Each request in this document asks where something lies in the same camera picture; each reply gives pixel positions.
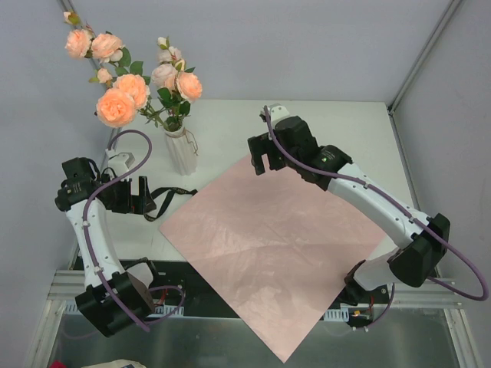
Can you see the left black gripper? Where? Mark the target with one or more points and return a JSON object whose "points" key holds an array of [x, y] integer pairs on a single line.
{"points": [[130, 197]]}

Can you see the right white cable duct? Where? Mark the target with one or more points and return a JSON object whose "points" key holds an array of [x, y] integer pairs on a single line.
{"points": [[337, 315]]}

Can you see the pink wrapping paper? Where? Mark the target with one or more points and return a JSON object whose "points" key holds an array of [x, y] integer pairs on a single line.
{"points": [[275, 248]]}

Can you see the beige cloth bag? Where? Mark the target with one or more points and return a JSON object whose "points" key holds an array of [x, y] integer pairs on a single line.
{"points": [[121, 363]]}

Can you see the aluminium front rail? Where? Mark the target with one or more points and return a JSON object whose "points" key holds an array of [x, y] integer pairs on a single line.
{"points": [[428, 296]]}

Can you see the right aluminium frame post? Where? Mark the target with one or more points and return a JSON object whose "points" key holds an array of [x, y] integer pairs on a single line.
{"points": [[431, 42]]}

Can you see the white ribbed ceramic vase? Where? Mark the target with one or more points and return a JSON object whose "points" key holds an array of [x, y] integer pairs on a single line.
{"points": [[183, 150]]}

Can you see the white cable duct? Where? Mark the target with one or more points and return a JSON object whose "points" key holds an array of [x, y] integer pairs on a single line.
{"points": [[337, 315], [172, 311]]}

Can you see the red cloth item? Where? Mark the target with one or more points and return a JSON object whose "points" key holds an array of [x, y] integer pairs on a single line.
{"points": [[57, 364]]}

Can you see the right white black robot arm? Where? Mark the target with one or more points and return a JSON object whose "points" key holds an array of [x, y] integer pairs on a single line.
{"points": [[413, 232]]}

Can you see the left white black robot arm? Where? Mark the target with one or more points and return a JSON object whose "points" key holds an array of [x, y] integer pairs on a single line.
{"points": [[114, 296]]}

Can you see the pale pink rose stem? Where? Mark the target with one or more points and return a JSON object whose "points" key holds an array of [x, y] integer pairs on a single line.
{"points": [[171, 73]]}

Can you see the peach rose stem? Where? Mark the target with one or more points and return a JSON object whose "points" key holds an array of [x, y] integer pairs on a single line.
{"points": [[83, 43], [128, 95], [177, 110]]}

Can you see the left white cable duct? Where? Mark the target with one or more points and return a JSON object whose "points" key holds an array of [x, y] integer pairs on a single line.
{"points": [[172, 311]]}

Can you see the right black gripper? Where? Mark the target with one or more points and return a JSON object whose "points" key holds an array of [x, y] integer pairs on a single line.
{"points": [[266, 149]]}

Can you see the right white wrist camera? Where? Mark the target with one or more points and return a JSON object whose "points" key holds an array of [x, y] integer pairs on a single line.
{"points": [[277, 112]]}

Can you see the black printed ribbon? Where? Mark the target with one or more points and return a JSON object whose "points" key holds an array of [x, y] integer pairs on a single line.
{"points": [[170, 192]]}

